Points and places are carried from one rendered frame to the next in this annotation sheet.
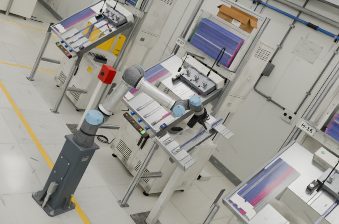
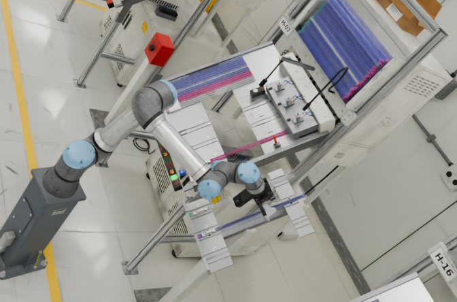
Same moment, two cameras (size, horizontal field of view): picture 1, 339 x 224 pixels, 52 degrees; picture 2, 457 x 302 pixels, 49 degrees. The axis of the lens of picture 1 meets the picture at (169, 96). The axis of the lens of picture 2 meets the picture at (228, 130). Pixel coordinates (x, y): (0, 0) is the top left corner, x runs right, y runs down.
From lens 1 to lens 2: 0.84 m
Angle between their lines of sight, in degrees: 15
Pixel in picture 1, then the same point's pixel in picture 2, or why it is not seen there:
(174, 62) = (266, 59)
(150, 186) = (181, 249)
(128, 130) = not seen: hidden behind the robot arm
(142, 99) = (192, 115)
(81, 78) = (132, 38)
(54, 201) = (9, 258)
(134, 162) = (170, 202)
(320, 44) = not seen: outside the picture
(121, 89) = (131, 118)
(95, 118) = (76, 159)
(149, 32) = not seen: outside the picture
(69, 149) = (35, 193)
